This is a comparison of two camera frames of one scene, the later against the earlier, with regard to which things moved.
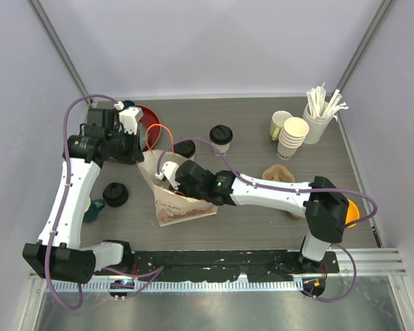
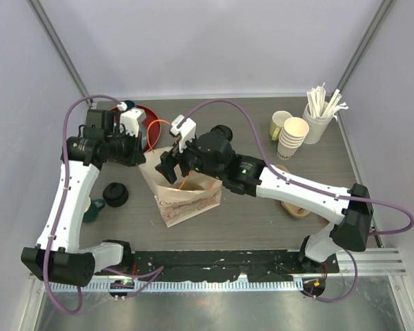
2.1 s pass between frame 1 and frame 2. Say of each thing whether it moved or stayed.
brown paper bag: stayed
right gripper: moved
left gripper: stayed
